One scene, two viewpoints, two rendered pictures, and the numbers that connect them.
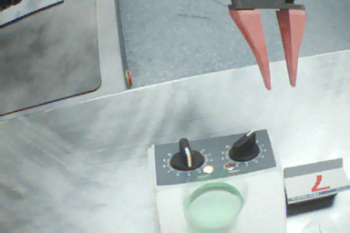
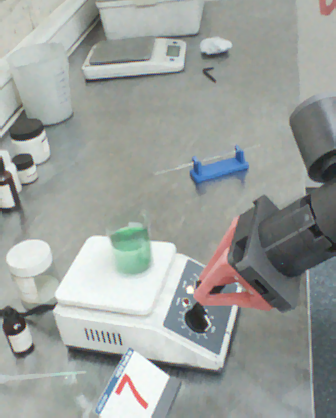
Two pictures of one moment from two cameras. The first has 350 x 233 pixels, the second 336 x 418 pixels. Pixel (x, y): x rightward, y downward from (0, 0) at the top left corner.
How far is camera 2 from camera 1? 0.60 m
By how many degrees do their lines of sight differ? 71
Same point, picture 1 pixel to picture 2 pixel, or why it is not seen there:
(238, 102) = (270, 364)
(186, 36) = not seen: outside the picture
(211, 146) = (217, 309)
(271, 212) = (113, 296)
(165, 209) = (157, 245)
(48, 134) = not seen: hidden behind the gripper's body
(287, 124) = (228, 400)
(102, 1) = not seen: outside the picture
